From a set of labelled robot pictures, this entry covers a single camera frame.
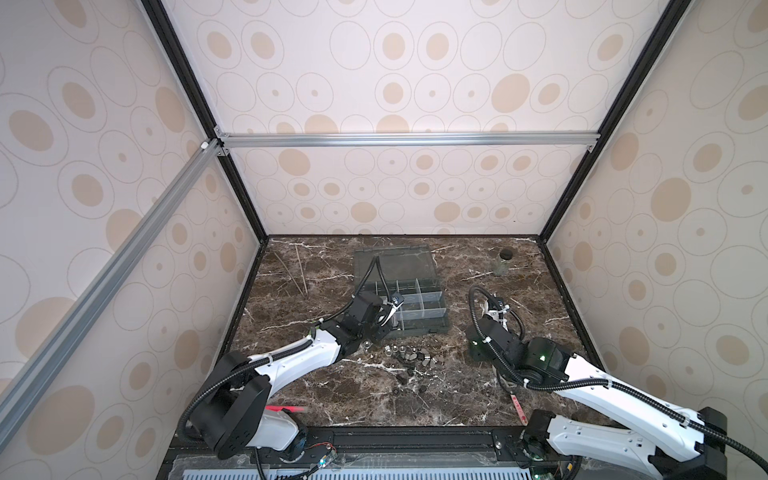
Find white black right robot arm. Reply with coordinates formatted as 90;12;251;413
467;286;767;479

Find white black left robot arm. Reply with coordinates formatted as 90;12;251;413
176;256;404;461

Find pile of nuts and screws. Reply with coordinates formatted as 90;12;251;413
384;345;446;394

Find clear plastic organizer box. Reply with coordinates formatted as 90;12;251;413
353;244;451;339

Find small glass jar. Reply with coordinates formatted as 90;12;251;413
492;247;515;277

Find pink marker pen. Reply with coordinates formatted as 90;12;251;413
265;405;306;413

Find pink handled metal spoon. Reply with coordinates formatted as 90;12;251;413
510;393;528;426

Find black base frame rail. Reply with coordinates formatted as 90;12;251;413
157;425;673;480

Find horizontal aluminium rail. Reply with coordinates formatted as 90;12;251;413
220;131;600;149

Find diagonal aluminium rail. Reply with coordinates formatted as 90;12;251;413
1;138;223;449

